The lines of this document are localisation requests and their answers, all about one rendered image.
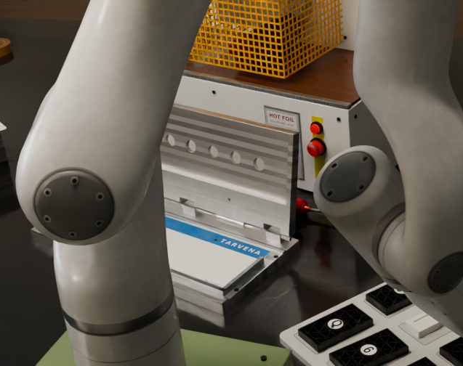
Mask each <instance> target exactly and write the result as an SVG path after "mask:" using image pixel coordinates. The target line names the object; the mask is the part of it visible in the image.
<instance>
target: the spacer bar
mask: <svg viewBox="0 0 463 366"><path fill-rule="evenodd" d="M443 326H444V325H442V324H440V323H439V322H438V321H437V320H435V319H433V318H432V317H431V316H430V315H428V314H426V313H425V312H423V313H421V314H419V315H417V316H415V317H413V318H411V319H409V320H406V321H405V329H407V330H408V331H409V332H410V333H412V334H413V335H415V336H416V337H417V338H421V337H423V336H425V335H427V334H429V333H431V332H433V331H435V330H437V329H439V328H441V327H443Z"/></svg>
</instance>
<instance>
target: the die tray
mask: <svg viewBox="0 0 463 366"><path fill-rule="evenodd" d="M383 285H386V283H385V282H384V283H382V284H380V285H378V286H376V287H374V288H372V289H370V290H368V291H366V292H364V293H362V294H359V295H357V296H355V297H353V298H351V299H349V300H347V301H345V302H343V303H341V304H339V305H336V306H334V307H332V308H330V309H328V310H326V311H324V312H322V313H320V314H318V315H316V316H314V317H311V318H310V319H308V320H305V321H304V322H301V323H299V324H298V325H295V326H294V327H292V328H289V329H287V330H285V331H283V332H282V333H281V334H280V342H281V344H282V345H283V346H285V347H286V348H287V349H291V350H292V354H293V355H294V356H295V357H297V358H298V359H299V360H300V361H301V362H302V363H304V364H305V365H306V366H335V365H334V364H333V363H332V362H331V361H330V360H329V353H331V352H333V351H336V350H337V349H341V348H342V347H344V346H347V345H349V344H352V343H354V342H356V341H359V340H361V339H363V338H365V337H368V336H370V335H372V334H375V333H377V332H379V331H381V330H384V329H386V328H388V329H389V330H391V331H392V332H393V333H394V334H395V335H396V336H397V337H399V339H401V340H402V341H403V342H404V343H406V344H407V345H408V353H407V354H405V355H403V356H401V357H399V358H397V359H394V360H392V361H390V362H387V363H385V364H383V365H380V366H407V365H410V364H411V363H413V362H415V361H417V360H419V359H421V358H423V357H427V358H428V359H429V360H431V361H432V362H433V363H435V364H436V365H437V366H454V365H453V364H451V363H450V362H449V361H448V360H447V359H445V358H444V357H442V356H441V355H439V348H440V347H441V346H443V345H445V344H447V343H449V342H451V341H453V340H455V339H457V338H459V337H461V336H459V335H457V334H455V333H454V332H453V331H451V330H449V329H448V328H447V327H445V326H443V327H441V328H439V329H437V330H435V331H433V332H431V333H429V334H427V335H425V336H423V337H421V338H417V337H416V336H415V335H413V334H412V333H410V332H409V331H408V330H407V329H405V321H406V320H409V319H411V318H413V317H415V316H417V315H419V314H421V313H423V311H422V310H421V309H419V308H418V307H417V306H415V305H414V304H410V305H408V306H406V307H404V308H402V309H400V310H398V311H396V312H394V313H392V314H390V315H388V316H386V315H385V314H383V313H382V312H381V311H379V310H378V309H377V308H376V307H374V306H373V305H371V304H370V303H369V302H367V301H366V294H367V293H369V292H371V291H373V290H376V289H377V288H380V287H382V286H383ZM351 303H353V304H354V305H356V306H357V307H358V308H359V309H361V310H362V311H363V312H365V313H366V314H367V315H368V316H370V317H371V318H373V321H374V325H373V326H371V327H369V328H367V329H365V330H363V331H361V332H359V333H357V334H355V335H353V336H351V337H349V338H347V339H345V340H343V341H340V342H339V343H336V344H334V345H333V346H330V347H329V348H327V349H324V350H323V351H320V352H317V351H316V350H315V349H314V348H313V347H311V346H310V345H309V344H308V343H306V342H305V341H304V340H303V339H302V338H300V337H299V336H298V329H299V328H301V327H303V326H305V325H307V324H309V323H311V322H314V321H316V320H318V319H320V318H322V317H324V316H326V315H327V314H331V313H332V312H335V311H336V310H338V309H341V308H342V307H344V306H347V305H349V304H351Z"/></svg>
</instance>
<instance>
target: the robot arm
mask: <svg viewBox="0 0 463 366"><path fill-rule="evenodd" d="M211 2H212V0H90V3H89V6H88V7H87V10H86V13H85V15H84V18H83V20H82V22H81V25H80V28H79V30H78V33H77V34H76V37H75V39H74V42H73V44H72V47H71V49H70V51H69V53H68V56H67V58H66V60H65V63H64V65H63V68H62V70H61V72H60V74H59V76H58V79H57V81H56V83H55V84H54V85H53V87H52V88H51V89H50V90H49V92H48V93H47V95H46V96H45V98H44V100H43V102H42V103H41V106H40V108H39V111H38V112H37V114H36V117H35V120H34V122H33V125H32V127H31V130H30V132H29V134H28V136H27V139H26V141H25V144H24V145H23V148H22V150H21V153H20V157H19V161H18V163H17V173H16V180H15V181H16V190H17V197H18V200H19V203H20V207H21V208H22V210H23V212H24V214H25V215H26V217H27V219H28V220H29V222H30V223H31V224H32V225H33V226H34V227H35V228H36V229H37V230H38V231H40V232H41V233H42V234H43V235H45V236H46V237H48V238H50V239H52V240H53V253H54V267H55V278H56V283H57V290H58V294H59V297H60V303H61V307H62V310H63V315H64V318H65V324H66V328H67V331H68V336H69V339H70V343H71V348H72V352H73V358H74V361H75V364H76V366H186V361H185V353H184V349H183V344H182V336H181V331H180V322H179V318H178V313H177V305H176V300H175V295H174V288H173V282H172V274H171V269H170V265H169V255H168V248H167V240H166V219H165V206H164V185H163V175H162V166H161V152H160V146H161V142H162V139H163V136H164V132H165V129H166V125H167V123H168V120H169V116H170V113H171V111H172V106H173V104H174V100H175V97H176V95H177V90H178V88H179V85H180V81H181V79H182V75H183V73H184V70H185V66H186V64H187V62H188V58H189V56H190V53H191V50H192V48H193V45H194V42H195V39H196V36H197V35H198V32H199V29H200V27H201V24H202V22H203V20H204V17H205V15H206V12H207V10H208V8H209V5H210V4H211ZM459 2H460V0H359V3H358V19H357V26H356V35H355V48H354V56H353V78H354V84H355V88H356V90H357V93H358V95H359V97H360V98H361V100H362V101H363V103H364V104H365V106H366V107H367V108H368V109H369V111H370V112H371V114H372V115H373V116H374V118H375V119H376V121H377V123H378V124H379V126H380V128H381V129H382V131H383V132H384V134H385V136H386V137H387V140H388V142H389V143H390V146H391V148H392V151H393V152H394V155H395V158H396V160H397V163H398V167H399V169H400V172H399V171H398V170H397V168H396V167H395V166H394V165H393V163H392V162H391V161H390V159H389V158H388V157H387V156H386V155H385V153H383V152H382V151H381V150H380V149H378V148H376V147H372V146H368V145H361V146H355V147H351V148H348V149H346V150H343V151H341V152H340V153H338V154H336V155H335V156H334V157H333V158H332V159H331V160H329V161H328V162H327V163H326V165H325V166H324V167H323V168H322V169H321V171H320V173H319V174H318V176H317V178H316V181H315V184H314V189H313V196H314V201H315V204H316V205H317V207H318V209H319V210H320V211H321V212H322V213H323V214H324V216H325V217H326V218H327V219H328V220H329V221H330V222H331V223H332V224H333V225H334V226H335V227H336V228H337V229H338V230H339V232H340V233H341V234H342V235H343V236H344V237H345V238H346V240H347V241H348V242H349V243H350V244H351V245H352V246H353V247H354V249H356V251H357V252H359V254H360V255H361V256H362V257H363V258H364V259H365V260H366V261H367V263H368V264H369V265H370V266H371V267H372V268H373V269H374V271H375V272H376V273H377V274H378V275H379V276H380V277H381V278H382V279H383V280H384V281H385V282H386V283H387V284H388V285H389V286H390V287H392V288H394V289H396V290H401V291H403V292H404V293H405V295H406V296H407V297H408V299H409V300H410V301H411V302H412V303H413V304H414V305H415V306H417V307H418V308H419V309H421V310H422V311H423V312H425V313H426V314H428V315H430V316H431V317H432V318H433V319H435V320H437V321H438V322H439V323H440V324H442V325H444V326H445V327H447V328H448V329H449V330H451V331H453V332H454V333H455V334H457V335H458V336H461V337H463V109H462V107H461V105H460V104H459V102H458V100H457V98H456V96H455V94H454V91H453V89H452V87H451V83H450V79H449V74H448V69H449V62H450V57H451V49H452V44H453V40H454V31H455V27H456V19H457V15H458V10H459Z"/></svg>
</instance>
